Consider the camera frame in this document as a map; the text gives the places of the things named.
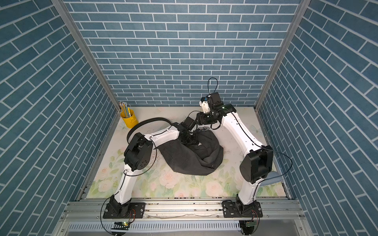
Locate black trousers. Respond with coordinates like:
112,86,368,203
158,130,223,176

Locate black leather belt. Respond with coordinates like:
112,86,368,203
127,117,172,144

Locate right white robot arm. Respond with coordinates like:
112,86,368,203
195,92,273,218

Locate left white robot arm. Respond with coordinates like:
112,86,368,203
102,117,196,219

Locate yellow pen cup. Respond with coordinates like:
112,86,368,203
121,108,139,128

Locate pens in cup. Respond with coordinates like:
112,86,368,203
119,102,131,118

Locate blue grey pad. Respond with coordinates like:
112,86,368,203
260,171,282,187

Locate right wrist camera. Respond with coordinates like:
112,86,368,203
199,97,210,114

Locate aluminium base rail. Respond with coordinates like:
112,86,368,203
61,198,305,222

